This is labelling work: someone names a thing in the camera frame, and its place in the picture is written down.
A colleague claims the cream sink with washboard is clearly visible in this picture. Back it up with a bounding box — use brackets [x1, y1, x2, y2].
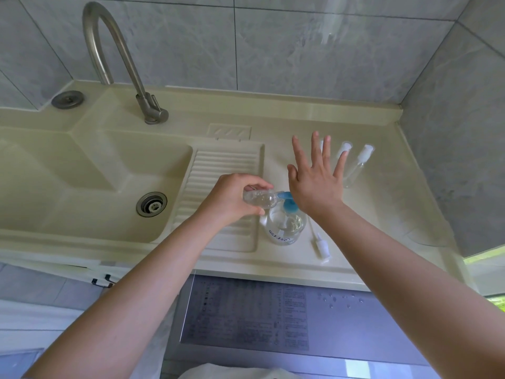
[0, 79, 474, 293]

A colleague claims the round steel hole cover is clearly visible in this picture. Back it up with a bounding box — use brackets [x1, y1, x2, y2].
[50, 90, 85, 110]

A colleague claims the glass window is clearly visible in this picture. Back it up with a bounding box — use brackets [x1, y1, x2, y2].
[463, 244, 505, 312]

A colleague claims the steel sink drain strainer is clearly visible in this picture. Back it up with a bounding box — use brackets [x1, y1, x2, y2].
[136, 191, 168, 218]

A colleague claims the clear hand sanitizer pump bottle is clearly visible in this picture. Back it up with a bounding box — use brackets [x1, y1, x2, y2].
[260, 191, 308, 246]

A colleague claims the person's left forearm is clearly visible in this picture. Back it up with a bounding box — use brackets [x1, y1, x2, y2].
[23, 212, 220, 379]

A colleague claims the white spray cap with tube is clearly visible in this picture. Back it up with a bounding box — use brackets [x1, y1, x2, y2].
[309, 223, 332, 264]

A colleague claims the person's white shirt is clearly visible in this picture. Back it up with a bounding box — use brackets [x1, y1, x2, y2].
[189, 363, 300, 379]

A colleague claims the curved steel faucet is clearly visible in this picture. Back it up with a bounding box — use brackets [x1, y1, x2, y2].
[82, 1, 169, 126]

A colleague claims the white cabinet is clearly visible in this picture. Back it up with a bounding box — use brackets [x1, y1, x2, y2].
[0, 252, 186, 296]

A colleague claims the person's left hand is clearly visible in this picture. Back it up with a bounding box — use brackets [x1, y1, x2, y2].
[197, 172, 274, 230]

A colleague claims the grey washing machine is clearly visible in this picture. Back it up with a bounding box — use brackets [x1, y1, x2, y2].
[161, 274, 442, 379]

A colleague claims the person's right hand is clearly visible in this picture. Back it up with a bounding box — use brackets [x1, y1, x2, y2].
[287, 131, 350, 221]

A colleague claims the person's right forearm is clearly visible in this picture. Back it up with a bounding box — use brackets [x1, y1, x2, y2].
[314, 199, 505, 379]

